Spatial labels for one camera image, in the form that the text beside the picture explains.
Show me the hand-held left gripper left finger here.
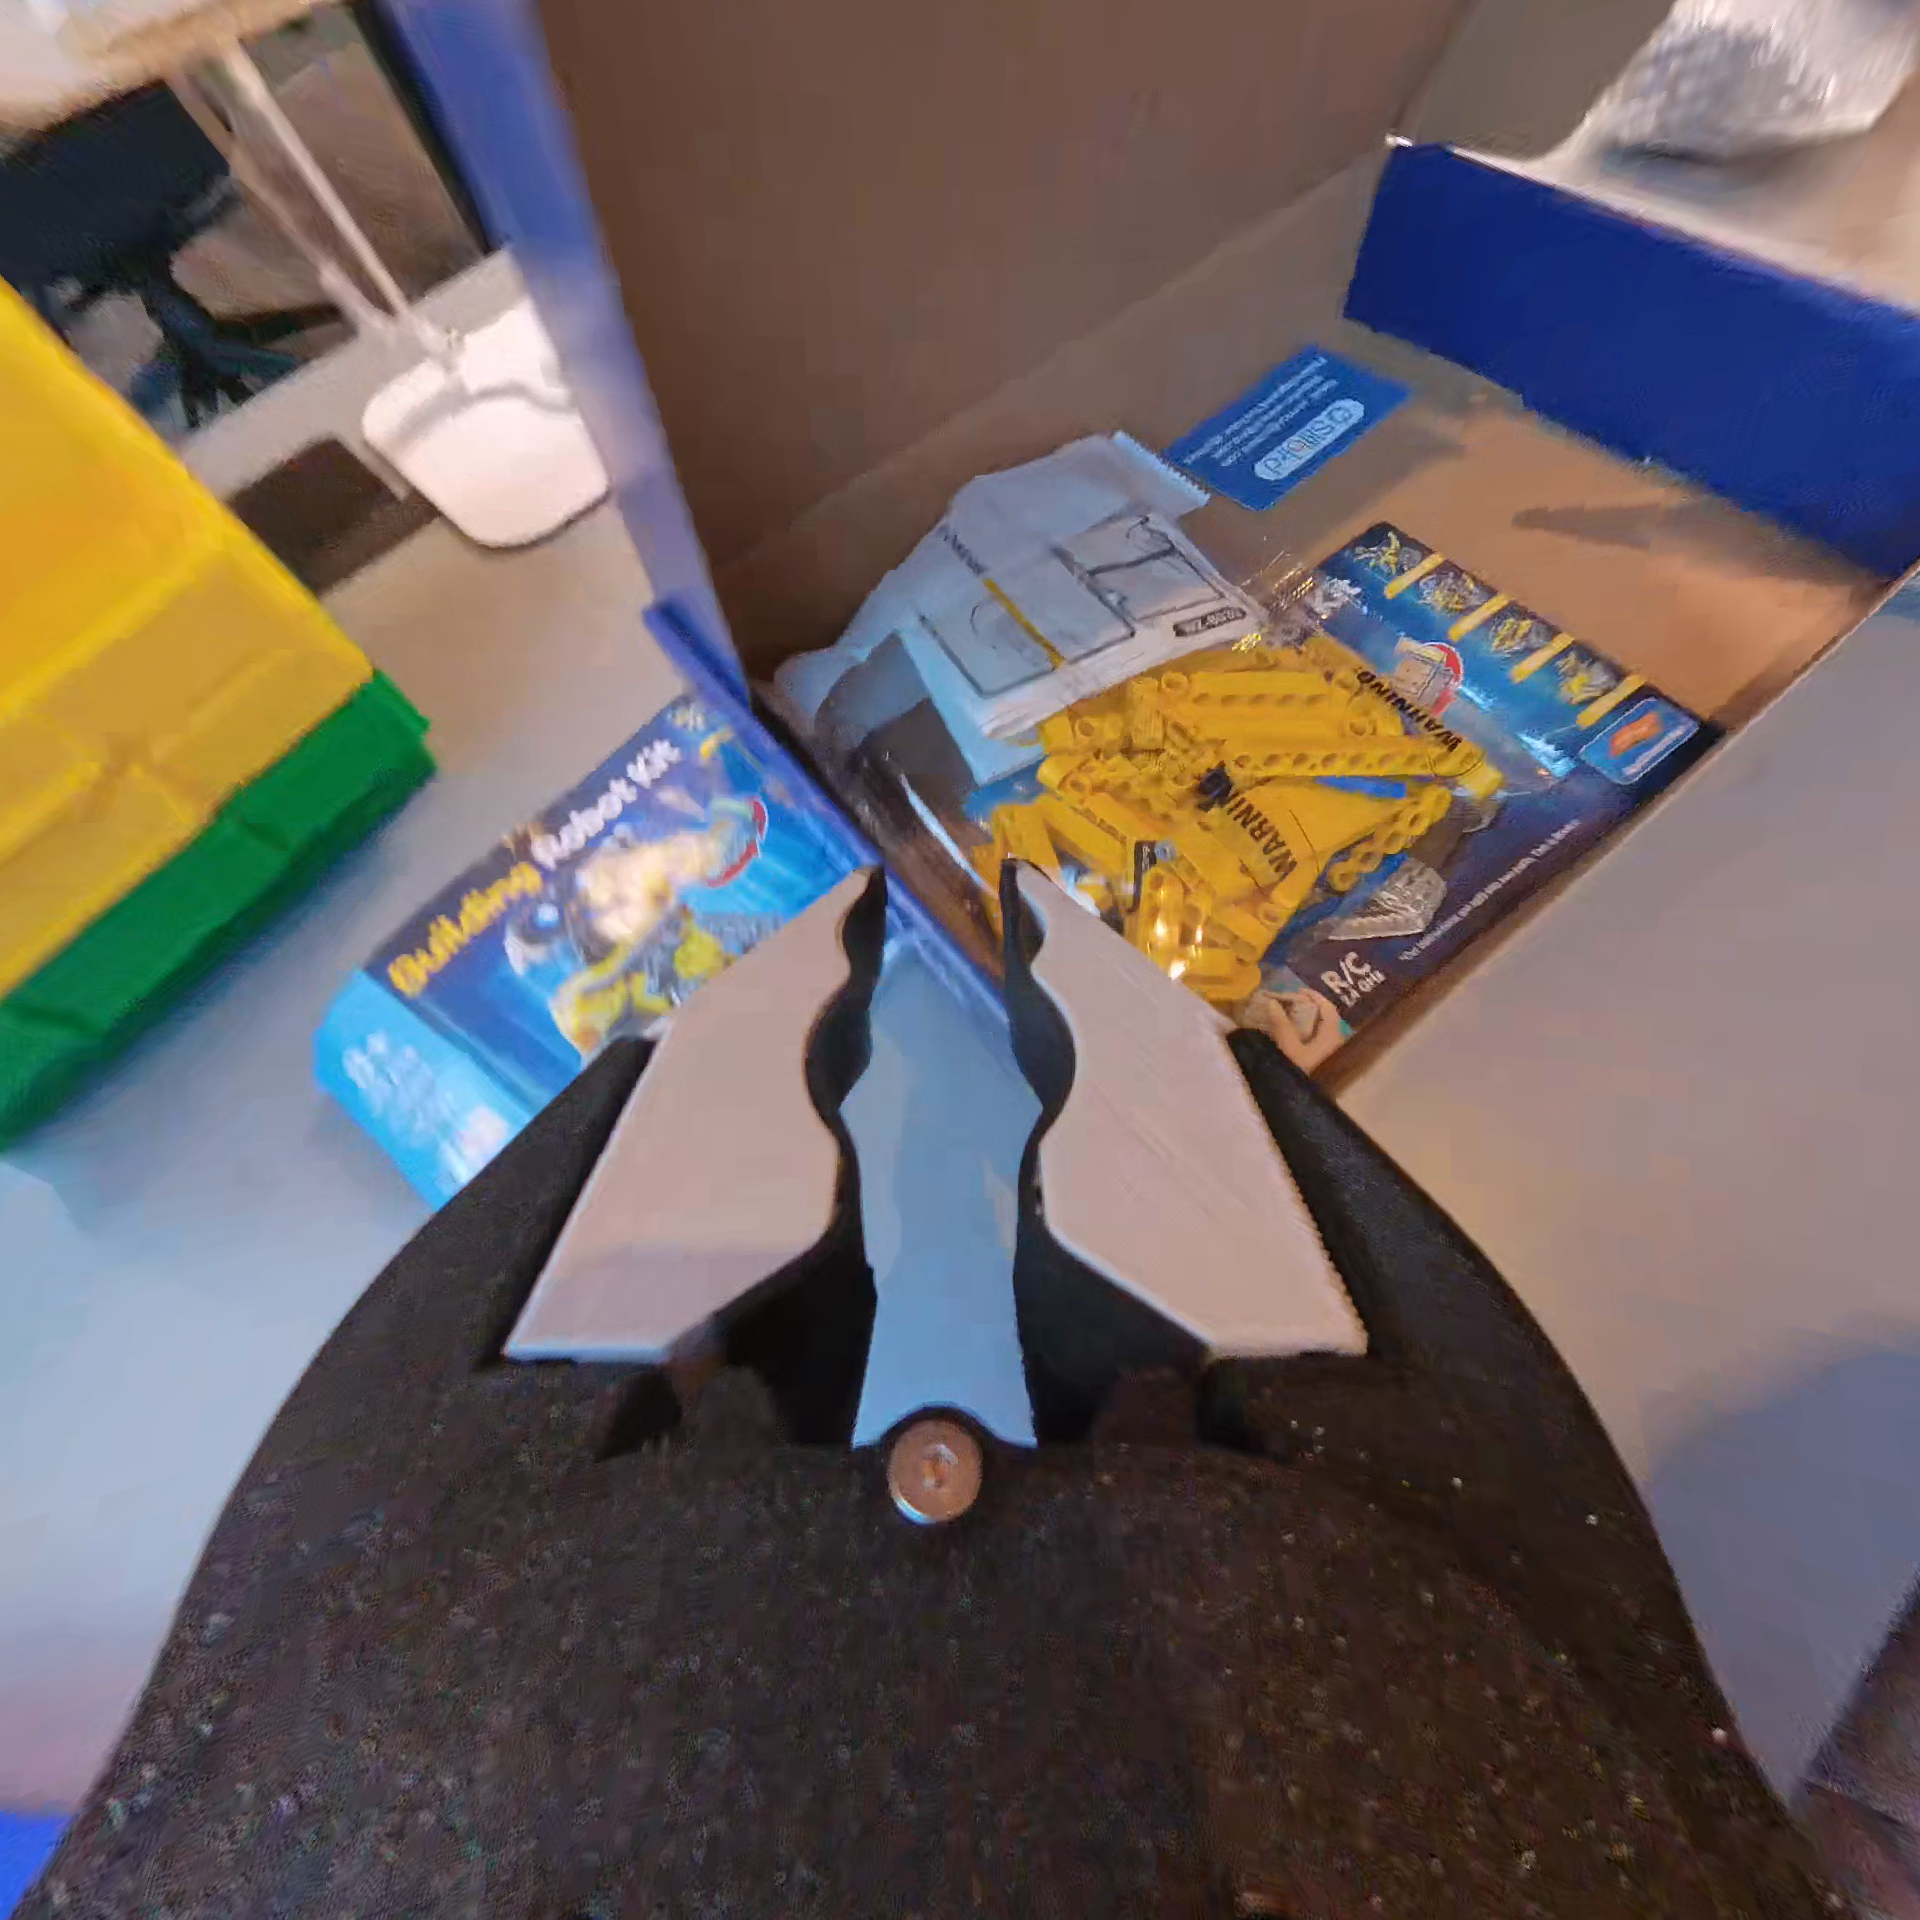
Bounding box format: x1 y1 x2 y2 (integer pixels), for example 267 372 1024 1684
502 870 890 1367

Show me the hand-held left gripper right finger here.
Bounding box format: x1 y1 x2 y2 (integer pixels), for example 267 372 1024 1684
998 863 1371 1367

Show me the blue cardboard kit box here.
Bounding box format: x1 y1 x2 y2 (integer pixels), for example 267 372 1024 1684
376 0 1920 1089

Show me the grey desk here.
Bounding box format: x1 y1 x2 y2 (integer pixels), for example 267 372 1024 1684
0 248 1920 1920

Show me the blue robot kit booklet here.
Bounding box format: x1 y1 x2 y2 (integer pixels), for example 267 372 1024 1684
311 695 890 1208

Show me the bag of yellow bricks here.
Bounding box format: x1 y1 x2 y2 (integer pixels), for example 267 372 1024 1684
842 627 1509 1011

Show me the green storage bin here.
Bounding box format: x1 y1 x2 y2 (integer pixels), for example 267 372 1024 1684
0 674 437 1151

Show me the blue picture leaflet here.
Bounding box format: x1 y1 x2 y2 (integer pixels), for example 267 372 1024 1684
1245 523 1722 1080

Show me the small blue card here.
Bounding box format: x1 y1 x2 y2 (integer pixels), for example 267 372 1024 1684
1167 345 1412 514

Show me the white document stand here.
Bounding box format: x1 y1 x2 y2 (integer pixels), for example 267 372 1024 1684
0 0 609 549

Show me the yellow storage bin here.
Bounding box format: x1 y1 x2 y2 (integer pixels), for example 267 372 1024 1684
0 276 373 1001

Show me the black office chair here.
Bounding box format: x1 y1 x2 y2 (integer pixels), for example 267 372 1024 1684
0 82 308 438

